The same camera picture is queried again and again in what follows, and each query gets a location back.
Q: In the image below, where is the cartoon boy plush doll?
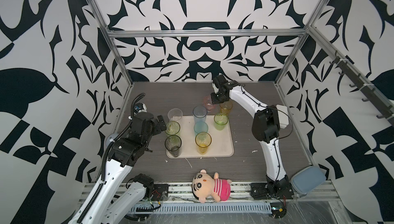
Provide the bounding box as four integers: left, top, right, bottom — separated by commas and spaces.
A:
191, 169, 232, 203

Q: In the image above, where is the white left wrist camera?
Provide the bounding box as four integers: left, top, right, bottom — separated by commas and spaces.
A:
133, 103, 147, 114

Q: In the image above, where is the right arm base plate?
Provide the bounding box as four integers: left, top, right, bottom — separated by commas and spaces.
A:
250, 183, 294, 200

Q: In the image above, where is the tall blue plastic cup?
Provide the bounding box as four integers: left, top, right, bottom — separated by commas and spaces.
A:
192, 106, 208, 123

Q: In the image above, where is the teal plastic cup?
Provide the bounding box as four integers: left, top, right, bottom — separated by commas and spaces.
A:
194, 121, 209, 135

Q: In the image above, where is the pink plastic cup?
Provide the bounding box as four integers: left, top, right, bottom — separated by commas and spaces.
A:
203, 95, 215, 113

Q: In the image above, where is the tall green plastic cup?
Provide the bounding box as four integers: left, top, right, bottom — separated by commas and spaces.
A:
165, 121, 181, 136

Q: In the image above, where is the dark grey plastic cup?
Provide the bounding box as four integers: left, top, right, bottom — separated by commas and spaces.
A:
165, 135, 182, 157

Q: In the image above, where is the light blue zip pouch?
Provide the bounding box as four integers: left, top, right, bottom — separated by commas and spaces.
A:
290, 166, 326, 195

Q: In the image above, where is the short green plastic cup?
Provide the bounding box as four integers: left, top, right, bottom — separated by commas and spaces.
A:
214, 113, 229, 131

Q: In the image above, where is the clear plastic cup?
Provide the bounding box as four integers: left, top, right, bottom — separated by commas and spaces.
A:
167, 108, 183, 121

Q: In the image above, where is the wall hook rail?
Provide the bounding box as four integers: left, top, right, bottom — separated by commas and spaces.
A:
328, 51, 394, 126

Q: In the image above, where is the tall yellow plastic cup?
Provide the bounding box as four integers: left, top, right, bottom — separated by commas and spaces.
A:
195, 132, 212, 155

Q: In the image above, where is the white wall box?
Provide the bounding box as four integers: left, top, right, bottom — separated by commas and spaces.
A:
276, 105, 289, 129

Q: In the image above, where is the white slotted cable duct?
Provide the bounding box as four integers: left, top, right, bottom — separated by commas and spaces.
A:
130, 202, 272, 214

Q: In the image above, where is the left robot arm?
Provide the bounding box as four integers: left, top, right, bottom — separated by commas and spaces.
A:
70, 112, 167, 224

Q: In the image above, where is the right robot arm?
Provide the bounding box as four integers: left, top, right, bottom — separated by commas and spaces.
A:
211, 74, 290, 197

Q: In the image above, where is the beige plastic tray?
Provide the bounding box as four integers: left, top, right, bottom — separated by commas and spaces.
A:
166, 115, 234, 159

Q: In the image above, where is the short yellow plastic cup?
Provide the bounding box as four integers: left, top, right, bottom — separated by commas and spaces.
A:
219, 101, 233, 116

